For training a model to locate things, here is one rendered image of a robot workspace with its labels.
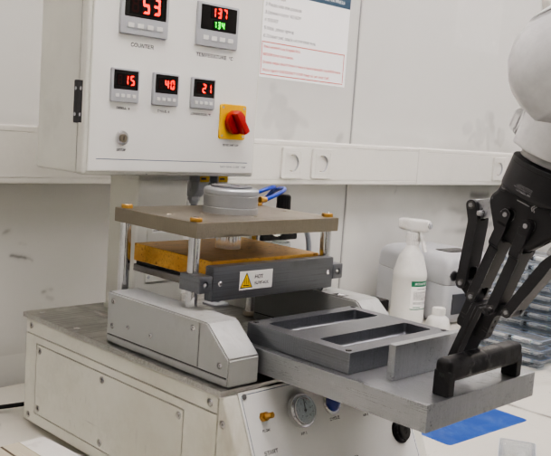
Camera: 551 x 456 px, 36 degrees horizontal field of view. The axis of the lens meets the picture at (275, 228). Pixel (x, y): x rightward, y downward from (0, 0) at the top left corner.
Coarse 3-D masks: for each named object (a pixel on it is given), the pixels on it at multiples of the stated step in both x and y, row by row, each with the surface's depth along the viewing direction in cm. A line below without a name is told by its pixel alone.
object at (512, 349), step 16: (464, 352) 90; (480, 352) 90; (496, 352) 92; (512, 352) 95; (448, 368) 86; (464, 368) 88; (480, 368) 90; (496, 368) 93; (512, 368) 96; (448, 384) 86
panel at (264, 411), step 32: (288, 384) 104; (256, 416) 99; (288, 416) 102; (320, 416) 106; (352, 416) 109; (256, 448) 97; (288, 448) 100; (320, 448) 104; (352, 448) 108; (384, 448) 112; (416, 448) 116
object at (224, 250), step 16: (208, 240) 127; (224, 240) 119; (240, 240) 120; (256, 240) 131; (144, 256) 118; (160, 256) 115; (176, 256) 113; (208, 256) 111; (224, 256) 112; (240, 256) 113; (256, 256) 114; (272, 256) 115; (288, 256) 117; (304, 256) 120; (144, 272) 118; (160, 272) 115; (176, 272) 113
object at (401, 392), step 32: (416, 352) 94; (448, 352) 98; (320, 384) 94; (352, 384) 91; (384, 384) 90; (416, 384) 91; (480, 384) 92; (512, 384) 96; (384, 416) 88; (416, 416) 85; (448, 416) 87
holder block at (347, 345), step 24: (312, 312) 111; (336, 312) 112; (360, 312) 114; (264, 336) 101; (288, 336) 99; (312, 336) 98; (336, 336) 100; (360, 336) 103; (384, 336) 106; (408, 336) 102; (312, 360) 96; (336, 360) 93; (360, 360) 93; (384, 360) 97
